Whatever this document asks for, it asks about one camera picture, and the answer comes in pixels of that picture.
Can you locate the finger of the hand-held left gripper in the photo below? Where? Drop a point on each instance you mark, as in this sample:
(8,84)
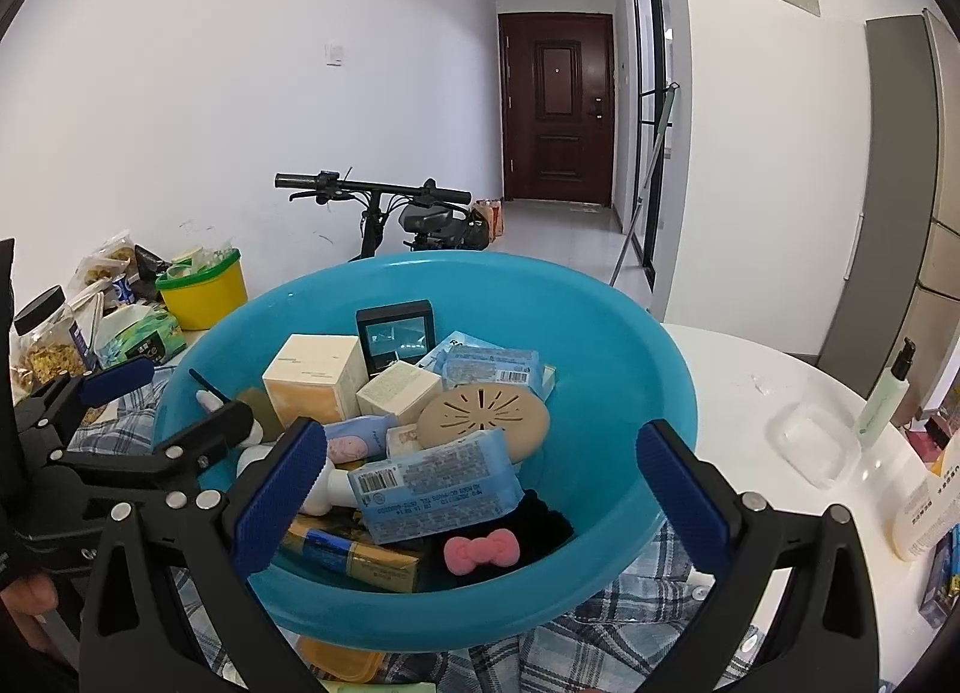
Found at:
(116,378)
(217,432)

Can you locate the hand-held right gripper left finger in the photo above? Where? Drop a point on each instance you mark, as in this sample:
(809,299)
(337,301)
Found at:
(277,502)

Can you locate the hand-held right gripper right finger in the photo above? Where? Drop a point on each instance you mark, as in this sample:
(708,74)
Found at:
(682,505)

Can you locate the white plastic toy figure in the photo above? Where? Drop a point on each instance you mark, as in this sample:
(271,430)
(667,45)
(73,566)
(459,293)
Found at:
(330,490)

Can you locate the blue plastic basin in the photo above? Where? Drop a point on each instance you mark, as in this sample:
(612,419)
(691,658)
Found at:
(600,333)

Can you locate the clear plastic container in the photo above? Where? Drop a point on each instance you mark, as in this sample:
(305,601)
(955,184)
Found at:
(814,445)

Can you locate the person's left hand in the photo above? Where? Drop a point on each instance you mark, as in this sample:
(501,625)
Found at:
(26,599)

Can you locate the green tissue pack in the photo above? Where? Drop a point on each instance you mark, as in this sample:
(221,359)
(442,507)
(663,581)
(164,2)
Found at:
(142,340)

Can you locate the clear jar with black lid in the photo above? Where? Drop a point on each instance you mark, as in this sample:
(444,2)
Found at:
(45,355)

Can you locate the small blue can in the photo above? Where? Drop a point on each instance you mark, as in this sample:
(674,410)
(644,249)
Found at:
(124,289)

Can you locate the gold yellow box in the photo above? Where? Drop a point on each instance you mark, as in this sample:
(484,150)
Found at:
(352,558)

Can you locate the purple tube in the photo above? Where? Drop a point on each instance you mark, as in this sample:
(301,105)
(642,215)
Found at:
(360,438)

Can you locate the large cream box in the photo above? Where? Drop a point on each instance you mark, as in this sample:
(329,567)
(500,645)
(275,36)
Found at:
(315,378)

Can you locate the yellow bucket with green rim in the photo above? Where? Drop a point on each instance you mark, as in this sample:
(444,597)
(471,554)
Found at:
(206,299)

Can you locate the dark snack bag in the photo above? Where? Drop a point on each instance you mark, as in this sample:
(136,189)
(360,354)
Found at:
(152,262)

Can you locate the blue plaid shirt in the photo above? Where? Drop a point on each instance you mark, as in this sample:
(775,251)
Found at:
(630,633)

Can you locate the small beige box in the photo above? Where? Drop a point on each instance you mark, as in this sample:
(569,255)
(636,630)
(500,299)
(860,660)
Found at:
(403,442)

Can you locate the black cloth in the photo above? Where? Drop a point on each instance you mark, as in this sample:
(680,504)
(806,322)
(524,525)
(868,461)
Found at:
(540,520)

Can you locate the large blue tissue packet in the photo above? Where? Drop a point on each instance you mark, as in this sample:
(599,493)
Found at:
(435,483)

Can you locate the small cream box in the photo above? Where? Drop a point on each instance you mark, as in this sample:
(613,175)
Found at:
(397,389)

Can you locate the black box with window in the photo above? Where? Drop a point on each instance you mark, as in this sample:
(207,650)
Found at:
(394,340)

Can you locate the pink bow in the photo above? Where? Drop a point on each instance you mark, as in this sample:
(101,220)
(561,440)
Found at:
(480,552)

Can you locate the tan round vented disc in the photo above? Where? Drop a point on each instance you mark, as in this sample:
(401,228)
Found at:
(480,415)

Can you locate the green pump bottle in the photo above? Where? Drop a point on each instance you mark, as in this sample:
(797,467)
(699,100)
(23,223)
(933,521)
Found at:
(881,404)

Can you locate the light blue tissue packet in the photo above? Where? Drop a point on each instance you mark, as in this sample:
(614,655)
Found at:
(457,342)

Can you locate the cream lotion bottle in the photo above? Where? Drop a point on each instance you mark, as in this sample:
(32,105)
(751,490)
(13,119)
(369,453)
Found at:
(926,513)

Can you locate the red box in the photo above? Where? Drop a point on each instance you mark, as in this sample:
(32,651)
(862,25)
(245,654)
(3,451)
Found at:
(934,438)

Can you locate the dark box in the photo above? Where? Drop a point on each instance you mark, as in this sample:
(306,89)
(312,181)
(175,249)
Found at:
(941,580)

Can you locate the black bicycle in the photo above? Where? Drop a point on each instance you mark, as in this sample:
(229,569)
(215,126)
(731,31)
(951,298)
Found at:
(375,213)

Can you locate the grey leaning pole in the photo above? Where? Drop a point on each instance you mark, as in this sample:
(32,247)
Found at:
(651,168)

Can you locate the orange bags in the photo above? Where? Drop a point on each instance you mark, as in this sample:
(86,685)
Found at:
(491,217)

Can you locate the grey refrigerator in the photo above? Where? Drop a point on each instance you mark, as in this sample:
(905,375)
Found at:
(885,213)

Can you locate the black framed glass door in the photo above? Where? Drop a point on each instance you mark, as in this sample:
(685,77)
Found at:
(637,138)

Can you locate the dark brown door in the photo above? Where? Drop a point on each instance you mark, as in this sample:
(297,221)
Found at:
(555,138)

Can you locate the white wall switch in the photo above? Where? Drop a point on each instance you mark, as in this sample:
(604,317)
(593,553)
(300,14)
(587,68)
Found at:
(334,54)

